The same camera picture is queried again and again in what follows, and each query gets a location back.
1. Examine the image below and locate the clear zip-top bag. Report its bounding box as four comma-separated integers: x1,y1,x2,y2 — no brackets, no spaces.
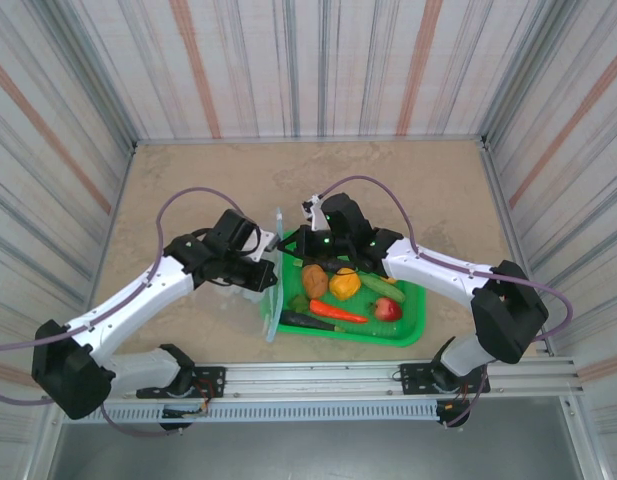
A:
210,207,289,344

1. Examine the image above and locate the green plastic mesh basket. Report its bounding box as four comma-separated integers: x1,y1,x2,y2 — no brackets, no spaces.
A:
259,229,428,350

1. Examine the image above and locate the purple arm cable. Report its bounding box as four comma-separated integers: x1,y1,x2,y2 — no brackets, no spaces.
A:
0,187,249,439
317,174,574,431

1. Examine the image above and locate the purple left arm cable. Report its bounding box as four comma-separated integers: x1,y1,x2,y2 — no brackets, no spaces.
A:
0,187,249,439

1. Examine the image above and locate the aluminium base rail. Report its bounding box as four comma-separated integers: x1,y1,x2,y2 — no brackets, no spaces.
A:
105,357,585,401

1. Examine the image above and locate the grey metal base panel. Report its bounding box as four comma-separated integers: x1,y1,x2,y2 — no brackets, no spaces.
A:
52,397,589,480

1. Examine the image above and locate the orange carrot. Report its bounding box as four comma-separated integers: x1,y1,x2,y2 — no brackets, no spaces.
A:
309,298,369,324

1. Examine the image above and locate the slotted grey cable duct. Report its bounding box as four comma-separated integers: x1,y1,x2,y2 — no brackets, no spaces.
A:
101,399,442,425

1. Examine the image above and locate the red black wire bundle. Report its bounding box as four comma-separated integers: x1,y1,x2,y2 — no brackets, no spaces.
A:
193,378,213,416
437,382,478,417

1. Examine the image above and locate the brown potato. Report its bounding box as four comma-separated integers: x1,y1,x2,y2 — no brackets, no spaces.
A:
301,263,328,299

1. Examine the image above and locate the green cucumber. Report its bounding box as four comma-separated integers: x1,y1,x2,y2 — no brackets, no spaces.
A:
360,273,407,303

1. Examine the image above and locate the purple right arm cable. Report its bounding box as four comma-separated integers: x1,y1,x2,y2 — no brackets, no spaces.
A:
317,174,574,431

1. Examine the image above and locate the dark purple eggplant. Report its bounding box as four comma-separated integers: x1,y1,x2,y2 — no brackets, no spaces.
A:
300,255,362,274
280,309,347,334

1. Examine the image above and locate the large yellow orange fruit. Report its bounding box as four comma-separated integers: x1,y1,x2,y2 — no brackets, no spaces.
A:
328,267,362,301

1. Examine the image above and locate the red apple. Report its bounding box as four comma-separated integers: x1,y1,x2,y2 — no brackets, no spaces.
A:
371,297,404,324

